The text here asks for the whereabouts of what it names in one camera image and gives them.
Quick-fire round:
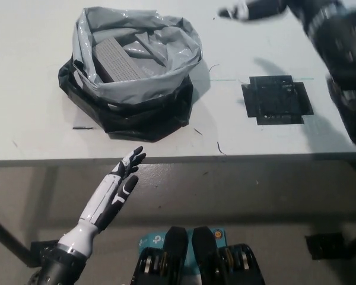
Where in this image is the black floor tape patch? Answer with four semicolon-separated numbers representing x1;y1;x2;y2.
30;239;62;268
304;234;349;261

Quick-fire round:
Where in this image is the black tape patch on table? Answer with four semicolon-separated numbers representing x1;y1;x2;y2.
241;75;314;126

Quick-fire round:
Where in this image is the black bin with grey liner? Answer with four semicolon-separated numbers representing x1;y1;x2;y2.
58;6;203;143

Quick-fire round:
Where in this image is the grey perforated rectangular basket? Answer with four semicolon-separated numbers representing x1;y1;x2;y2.
94;37;154;83

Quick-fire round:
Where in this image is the teal printed box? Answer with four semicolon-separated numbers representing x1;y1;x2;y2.
136;227;226;268

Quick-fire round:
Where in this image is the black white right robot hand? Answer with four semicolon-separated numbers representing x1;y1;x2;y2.
218;0;321;27

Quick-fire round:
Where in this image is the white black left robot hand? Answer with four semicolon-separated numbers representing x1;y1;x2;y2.
108;145;147;205

